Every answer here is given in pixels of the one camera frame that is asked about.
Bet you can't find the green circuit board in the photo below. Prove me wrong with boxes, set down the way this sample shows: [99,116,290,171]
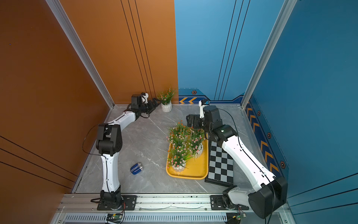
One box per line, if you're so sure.
[105,213,124,224]
[232,212,247,224]

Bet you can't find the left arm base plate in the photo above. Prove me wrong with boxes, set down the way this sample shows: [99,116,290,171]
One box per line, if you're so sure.
[97,195,137,211]

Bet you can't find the green circuit board left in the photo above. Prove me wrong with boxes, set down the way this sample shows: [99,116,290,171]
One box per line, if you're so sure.
[105,213,124,224]

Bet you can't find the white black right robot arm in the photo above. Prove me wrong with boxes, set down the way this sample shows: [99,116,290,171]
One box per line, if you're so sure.
[186,105,288,219]

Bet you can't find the potted plant pink flowers back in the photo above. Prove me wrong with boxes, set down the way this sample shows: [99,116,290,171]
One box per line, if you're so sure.
[168,134,186,153]

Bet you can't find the potted plant orange flowers corner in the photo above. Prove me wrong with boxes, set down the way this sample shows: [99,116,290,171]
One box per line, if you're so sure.
[158,87,175,113]

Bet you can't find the potted plant orange red flowers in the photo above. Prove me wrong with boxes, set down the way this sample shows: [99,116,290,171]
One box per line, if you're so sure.
[168,120,190,143]

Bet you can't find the aluminium corner post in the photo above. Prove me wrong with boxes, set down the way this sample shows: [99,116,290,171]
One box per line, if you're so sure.
[241,0,297,109]
[46,0,115,109]

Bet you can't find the aluminium corner post left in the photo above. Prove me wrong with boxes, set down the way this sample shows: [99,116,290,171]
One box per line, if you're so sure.
[46,0,115,109]

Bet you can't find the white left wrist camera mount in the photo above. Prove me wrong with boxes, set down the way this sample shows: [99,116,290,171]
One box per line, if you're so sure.
[141,92,149,104]

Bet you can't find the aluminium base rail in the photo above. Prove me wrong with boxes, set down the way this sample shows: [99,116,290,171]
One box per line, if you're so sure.
[51,193,295,224]

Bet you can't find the white ribbed pot pink flowers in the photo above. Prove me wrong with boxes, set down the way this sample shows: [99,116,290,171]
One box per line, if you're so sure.
[167,147,192,172]

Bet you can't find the green circuit board right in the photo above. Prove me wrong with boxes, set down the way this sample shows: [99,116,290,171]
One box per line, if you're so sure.
[232,212,247,224]

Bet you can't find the yellow plastic storage tray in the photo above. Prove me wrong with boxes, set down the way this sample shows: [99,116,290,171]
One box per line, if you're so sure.
[166,140,209,180]

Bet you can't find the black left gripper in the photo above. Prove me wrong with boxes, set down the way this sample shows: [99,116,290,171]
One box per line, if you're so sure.
[139,97,162,114]

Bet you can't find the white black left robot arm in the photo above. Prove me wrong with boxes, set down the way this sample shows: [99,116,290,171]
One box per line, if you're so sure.
[91,93,161,211]

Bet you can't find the potted plant pink flowers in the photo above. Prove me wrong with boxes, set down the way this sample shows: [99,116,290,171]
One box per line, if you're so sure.
[187,137,203,159]
[168,134,186,153]

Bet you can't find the black white chessboard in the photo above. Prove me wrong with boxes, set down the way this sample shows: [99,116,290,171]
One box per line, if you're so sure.
[205,141,234,187]

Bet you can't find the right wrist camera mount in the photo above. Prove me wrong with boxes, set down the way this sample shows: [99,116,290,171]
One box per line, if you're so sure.
[199,99,210,119]

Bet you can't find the aluminium corner post right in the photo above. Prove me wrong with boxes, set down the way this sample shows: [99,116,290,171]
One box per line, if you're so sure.
[241,0,297,109]

